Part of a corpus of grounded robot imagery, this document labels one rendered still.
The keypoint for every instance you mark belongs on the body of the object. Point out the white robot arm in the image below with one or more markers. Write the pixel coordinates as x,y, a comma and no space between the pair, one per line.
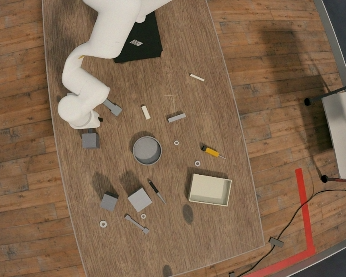
112,27

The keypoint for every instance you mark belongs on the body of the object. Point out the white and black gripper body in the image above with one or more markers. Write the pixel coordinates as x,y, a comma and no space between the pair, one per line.
94,122

